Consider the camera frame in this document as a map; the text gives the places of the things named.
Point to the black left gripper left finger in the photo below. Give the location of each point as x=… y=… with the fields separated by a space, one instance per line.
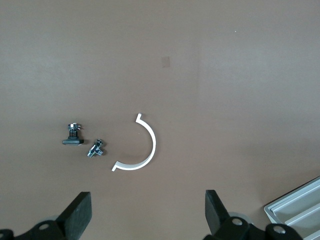
x=75 y=220

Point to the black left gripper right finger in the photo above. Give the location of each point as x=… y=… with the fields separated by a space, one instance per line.
x=217 y=220

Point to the white plastic drawer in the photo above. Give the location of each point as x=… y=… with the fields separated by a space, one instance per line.
x=300 y=205
x=310 y=217
x=316 y=232

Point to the white drawer cabinet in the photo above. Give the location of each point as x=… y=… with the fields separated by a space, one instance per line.
x=269 y=212

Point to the chrome metal fitting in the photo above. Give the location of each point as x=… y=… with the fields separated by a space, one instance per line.
x=96 y=148

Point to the white semicircular clamp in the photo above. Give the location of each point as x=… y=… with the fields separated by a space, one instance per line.
x=153 y=145

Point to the black push switch component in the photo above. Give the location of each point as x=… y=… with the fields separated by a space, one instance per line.
x=72 y=141

